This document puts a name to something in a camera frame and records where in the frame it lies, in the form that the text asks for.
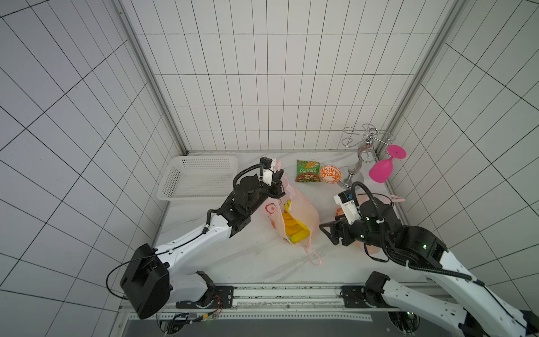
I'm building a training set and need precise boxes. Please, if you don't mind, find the magenta plastic wine glass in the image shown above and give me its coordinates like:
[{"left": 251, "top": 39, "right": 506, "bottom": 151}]
[{"left": 369, "top": 145, "right": 407, "bottom": 183}]

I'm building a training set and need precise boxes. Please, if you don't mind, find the pink plastic bag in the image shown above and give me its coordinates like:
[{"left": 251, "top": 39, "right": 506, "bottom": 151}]
[
  {"left": 334, "top": 193, "right": 406, "bottom": 254},
  {"left": 263, "top": 176, "right": 322, "bottom": 266}
]

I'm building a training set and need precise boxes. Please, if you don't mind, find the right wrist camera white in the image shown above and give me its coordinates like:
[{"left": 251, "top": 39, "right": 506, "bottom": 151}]
[{"left": 334, "top": 190, "right": 361, "bottom": 225}]

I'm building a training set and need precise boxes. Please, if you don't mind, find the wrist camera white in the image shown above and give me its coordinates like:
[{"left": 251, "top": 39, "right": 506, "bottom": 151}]
[
  {"left": 260, "top": 157, "right": 277, "bottom": 187},
  {"left": 334, "top": 190, "right": 361, "bottom": 225}
]

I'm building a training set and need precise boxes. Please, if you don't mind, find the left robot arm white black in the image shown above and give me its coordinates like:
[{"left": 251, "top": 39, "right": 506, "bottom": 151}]
[{"left": 119, "top": 157, "right": 286, "bottom": 320}]

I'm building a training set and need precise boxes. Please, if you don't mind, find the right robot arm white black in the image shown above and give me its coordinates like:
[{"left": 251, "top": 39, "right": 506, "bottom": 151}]
[{"left": 319, "top": 183, "right": 538, "bottom": 336}]

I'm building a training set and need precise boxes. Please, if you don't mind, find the green snack packet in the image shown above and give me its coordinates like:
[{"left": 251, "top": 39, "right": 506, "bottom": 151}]
[{"left": 296, "top": 160, "right": 321, "bottom": 183}]

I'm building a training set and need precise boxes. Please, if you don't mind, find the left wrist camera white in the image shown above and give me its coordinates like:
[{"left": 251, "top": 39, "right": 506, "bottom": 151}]
[{"left": 260, "top": 157, "right": 277, "bottom": 187}]

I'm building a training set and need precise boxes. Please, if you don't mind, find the white plastic basket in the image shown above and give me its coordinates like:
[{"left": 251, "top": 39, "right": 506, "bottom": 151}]
[{"left": 157, "top": 155, "right": 238, "bottom": 202}]

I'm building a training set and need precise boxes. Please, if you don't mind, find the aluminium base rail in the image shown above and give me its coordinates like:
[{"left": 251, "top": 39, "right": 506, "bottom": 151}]
[{"left": 143, "top": 283, "right": 402, "bottom": 321}]

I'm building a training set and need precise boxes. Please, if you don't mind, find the chrome wire glass rack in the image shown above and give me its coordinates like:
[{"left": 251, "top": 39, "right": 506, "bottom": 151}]
[{"left": 338, "top": 124, "right": 395, "bottom": 190}]

